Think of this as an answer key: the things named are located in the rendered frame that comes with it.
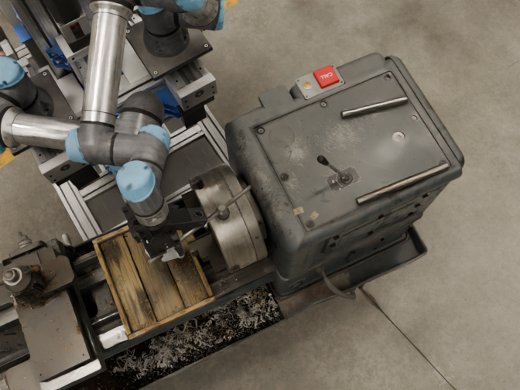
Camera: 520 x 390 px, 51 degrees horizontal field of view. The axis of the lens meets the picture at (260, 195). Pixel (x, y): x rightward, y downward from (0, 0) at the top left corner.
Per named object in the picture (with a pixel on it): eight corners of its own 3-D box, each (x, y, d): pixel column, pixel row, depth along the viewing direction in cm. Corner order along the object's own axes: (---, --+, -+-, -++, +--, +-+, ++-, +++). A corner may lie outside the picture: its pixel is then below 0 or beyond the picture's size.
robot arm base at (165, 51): (135, 32, 182) (129, 13, 172) (175, 12, 185) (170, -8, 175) (158, 65, 177) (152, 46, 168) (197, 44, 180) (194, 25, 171)
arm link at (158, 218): (158, 184, 123) (169, 210, 118) (163, 196, 126) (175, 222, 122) (127, 197, 122) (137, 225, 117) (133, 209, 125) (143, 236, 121)
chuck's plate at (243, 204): (224, 176, 186) (225, 152, 156) (263, 260, 182) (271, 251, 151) (215, 180, 186) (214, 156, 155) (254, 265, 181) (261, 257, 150)
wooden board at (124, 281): (176, 208, 192) (173, 204, 188) (216, 301, 180) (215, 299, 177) (94, 243, 187) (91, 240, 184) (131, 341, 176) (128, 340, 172)
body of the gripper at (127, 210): (138, 246, 169) (125, 213, 173) (164, 234, 170) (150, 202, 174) (133, 239, 162) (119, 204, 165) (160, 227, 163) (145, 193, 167)
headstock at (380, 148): (369, 103, 206) (392, 40, 169) (436, 211, 191) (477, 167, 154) (225, 165, 197) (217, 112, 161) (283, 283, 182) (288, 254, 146)
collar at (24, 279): (26, 260, 159) (22, 258, 157) (34, 285, 157) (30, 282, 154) (0, 271, 158) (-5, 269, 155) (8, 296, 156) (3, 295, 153)
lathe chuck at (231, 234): (215, 180, 186) (214, 156, 155) (254, 265, 181) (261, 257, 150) (191, 190, 185) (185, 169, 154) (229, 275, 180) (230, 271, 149)
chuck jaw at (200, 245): (220, 227, 164) (237, 262, 159) (223, 234, 168) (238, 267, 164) (187, 243, 162) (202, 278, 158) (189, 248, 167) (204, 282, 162)
